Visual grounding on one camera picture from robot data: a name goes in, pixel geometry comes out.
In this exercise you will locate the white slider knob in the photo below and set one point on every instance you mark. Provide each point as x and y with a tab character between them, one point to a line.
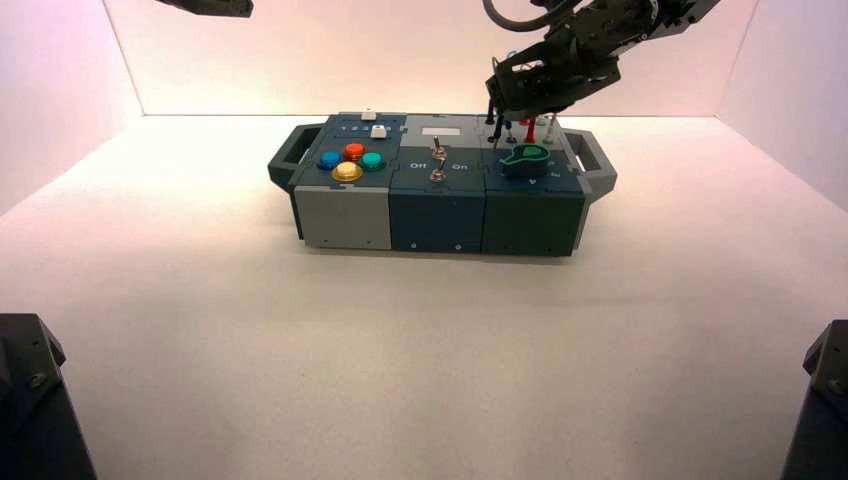
368	114

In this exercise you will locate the green rotary knob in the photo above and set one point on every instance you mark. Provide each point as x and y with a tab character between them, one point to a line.
525	162

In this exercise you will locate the yellow dome push button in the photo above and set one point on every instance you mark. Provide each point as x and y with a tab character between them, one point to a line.
347	172

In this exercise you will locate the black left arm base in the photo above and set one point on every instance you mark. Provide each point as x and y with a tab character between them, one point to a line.
33	411

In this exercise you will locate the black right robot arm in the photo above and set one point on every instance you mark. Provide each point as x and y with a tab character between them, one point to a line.
636	20

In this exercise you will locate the blue dome push button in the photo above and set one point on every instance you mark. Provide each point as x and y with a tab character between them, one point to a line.
330	160

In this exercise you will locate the grey and blue modular box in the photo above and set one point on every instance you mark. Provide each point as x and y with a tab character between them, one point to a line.
344	218

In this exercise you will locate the tall metal toggle switch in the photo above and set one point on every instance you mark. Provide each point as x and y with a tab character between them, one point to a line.
437	149

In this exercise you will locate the short metal toggle switch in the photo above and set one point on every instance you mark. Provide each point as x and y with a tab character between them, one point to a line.
436	175

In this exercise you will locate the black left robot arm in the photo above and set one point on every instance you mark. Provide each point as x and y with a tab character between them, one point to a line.
205	6

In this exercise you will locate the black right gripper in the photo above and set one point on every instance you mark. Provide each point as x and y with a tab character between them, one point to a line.
570	66

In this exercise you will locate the green dome push button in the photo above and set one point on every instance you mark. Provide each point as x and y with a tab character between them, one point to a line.
372	160

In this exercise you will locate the white rocker switch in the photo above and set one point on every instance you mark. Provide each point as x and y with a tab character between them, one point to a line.
378	132

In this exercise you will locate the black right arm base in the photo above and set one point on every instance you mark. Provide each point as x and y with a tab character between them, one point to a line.
821	424

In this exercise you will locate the red dome push button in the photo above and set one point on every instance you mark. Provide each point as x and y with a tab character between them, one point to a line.
354	152

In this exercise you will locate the white display panel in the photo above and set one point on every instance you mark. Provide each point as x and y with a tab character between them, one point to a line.
441	131

